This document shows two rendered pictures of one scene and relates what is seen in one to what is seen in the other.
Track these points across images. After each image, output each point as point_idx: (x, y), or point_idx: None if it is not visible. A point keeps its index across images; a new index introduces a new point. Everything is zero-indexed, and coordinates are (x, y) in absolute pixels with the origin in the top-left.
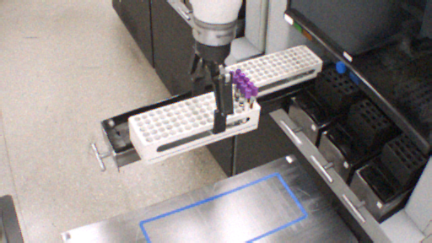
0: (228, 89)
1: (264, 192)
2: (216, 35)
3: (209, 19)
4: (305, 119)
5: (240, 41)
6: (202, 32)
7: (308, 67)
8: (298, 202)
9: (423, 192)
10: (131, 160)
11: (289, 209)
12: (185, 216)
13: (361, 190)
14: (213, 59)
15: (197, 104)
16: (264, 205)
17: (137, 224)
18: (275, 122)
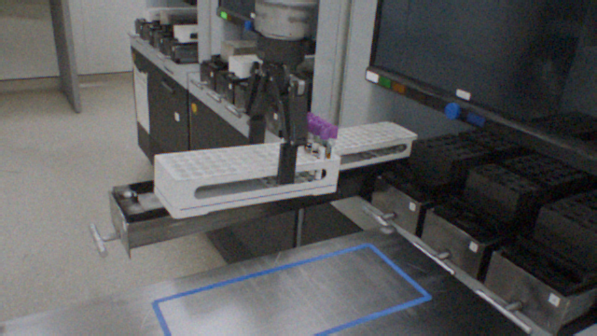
0: (301, 105)
1: (354, 265)
2: (288, 16)
3: None
4: (397, 199)
5: None
6: (270, 13)
7: (398, 138)
8: (409, 279)
9: None
10: (151, 239)
11: (398, 287)
12: (232, 291)
13: (509, 282)
14: (283, 61)
15: (255, 150)
16: (356, 280)
17: (147, 303)
18: (353, 223)
